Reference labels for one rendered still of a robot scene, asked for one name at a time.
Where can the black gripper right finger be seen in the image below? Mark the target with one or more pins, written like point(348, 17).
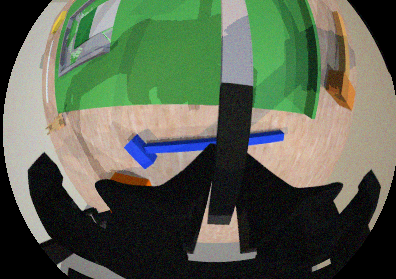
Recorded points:
point(266, 203)

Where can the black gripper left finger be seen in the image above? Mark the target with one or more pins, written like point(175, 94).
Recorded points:
point(179, 203)

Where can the green putting mat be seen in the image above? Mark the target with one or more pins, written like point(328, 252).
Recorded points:
point(169, 51)

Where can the yellow rectangular block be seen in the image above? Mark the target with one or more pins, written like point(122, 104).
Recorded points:
point(58, 22)

